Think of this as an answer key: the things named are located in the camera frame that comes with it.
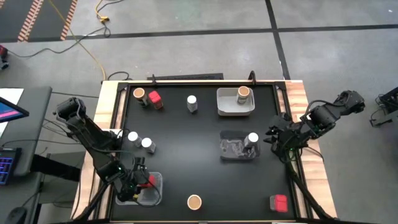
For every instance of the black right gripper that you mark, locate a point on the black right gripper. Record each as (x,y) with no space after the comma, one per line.
(289,137)

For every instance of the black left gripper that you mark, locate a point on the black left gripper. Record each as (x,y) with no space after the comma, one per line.
(129,189)

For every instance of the red lidded spice tin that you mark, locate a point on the red lidded spice tin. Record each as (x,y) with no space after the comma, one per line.
(280,203)
(154,97)
(151,180)

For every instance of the clear plastic bin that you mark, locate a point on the clear plastic bin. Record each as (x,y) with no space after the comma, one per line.
(154,196)

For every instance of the bagel seasoning jar white lid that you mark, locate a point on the bagel seasoning jar white lid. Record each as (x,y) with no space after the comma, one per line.
(146,142)
(191,99)
(132,136)
(253,137)

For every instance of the furikake jar brown lid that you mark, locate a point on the furikake jar brown lid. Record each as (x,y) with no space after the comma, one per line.
(243,91)
(194,202)
(139,92)

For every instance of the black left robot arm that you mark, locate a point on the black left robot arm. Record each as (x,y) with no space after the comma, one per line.
(93,137)

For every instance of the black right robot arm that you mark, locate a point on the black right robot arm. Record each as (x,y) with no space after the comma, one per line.
(323,116)

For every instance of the grey translucent plastic bin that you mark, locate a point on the grey translucent plastic bin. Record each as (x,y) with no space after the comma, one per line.
(231,146)

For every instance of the white plastic bin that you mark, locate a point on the white plastic bin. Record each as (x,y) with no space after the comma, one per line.
(227,109)

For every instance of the silver mounting plate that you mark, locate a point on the silver mounting plate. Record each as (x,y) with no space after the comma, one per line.
(117,132)

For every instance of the black flat bar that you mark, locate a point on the black flat bar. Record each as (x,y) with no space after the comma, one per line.
(186,76)

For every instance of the grey desk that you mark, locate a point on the grey desk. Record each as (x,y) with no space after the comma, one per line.
(35,130)

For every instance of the black computer mouse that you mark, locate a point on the black computer mouse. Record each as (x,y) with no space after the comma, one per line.
(17,217)

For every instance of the backlit keyboard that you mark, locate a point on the backlit keyboard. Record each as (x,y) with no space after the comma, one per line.
(7,166)

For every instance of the tablet screen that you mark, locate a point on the tablet screen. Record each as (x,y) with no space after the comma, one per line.
(11,111)

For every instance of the white paper sheet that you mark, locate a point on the white paper sheet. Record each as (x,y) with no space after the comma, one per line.
(12,92)

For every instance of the dark mat with orange stripes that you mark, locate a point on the dark mat with orange stripes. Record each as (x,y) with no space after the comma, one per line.
(51,18)

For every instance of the red and black device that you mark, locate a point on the red and black device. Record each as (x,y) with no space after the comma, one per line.
(2,51)

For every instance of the black frame clamp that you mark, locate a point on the black frame clamp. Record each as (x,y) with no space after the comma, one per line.
(153,81)
(252,79)

